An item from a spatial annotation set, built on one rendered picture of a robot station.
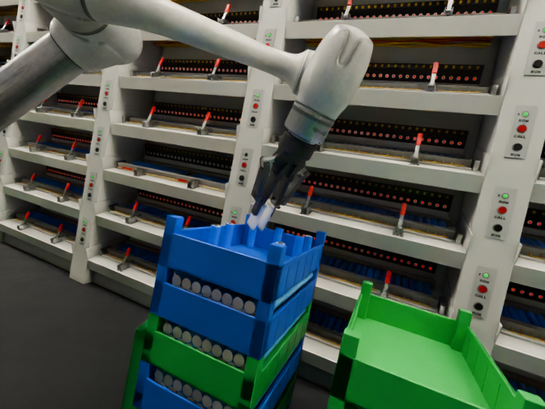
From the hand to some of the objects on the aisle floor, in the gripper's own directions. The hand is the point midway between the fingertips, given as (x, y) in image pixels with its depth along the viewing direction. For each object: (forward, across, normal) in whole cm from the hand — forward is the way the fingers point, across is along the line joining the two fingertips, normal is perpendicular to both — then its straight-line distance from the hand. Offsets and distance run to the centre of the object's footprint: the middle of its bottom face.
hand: (260, 215), depth 69 cm
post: (+58, +19, +9) cm, 62 cm away
